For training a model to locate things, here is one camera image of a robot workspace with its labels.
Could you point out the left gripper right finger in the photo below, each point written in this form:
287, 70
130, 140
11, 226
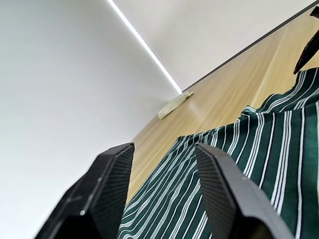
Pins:
229, 194

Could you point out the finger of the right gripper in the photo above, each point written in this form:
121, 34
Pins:
307, 53

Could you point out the folded beige cloth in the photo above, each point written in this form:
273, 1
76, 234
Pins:
174, 103

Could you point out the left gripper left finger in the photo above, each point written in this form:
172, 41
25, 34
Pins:
99, 194

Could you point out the green white striped T-shirt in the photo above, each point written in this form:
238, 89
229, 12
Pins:
224, 174

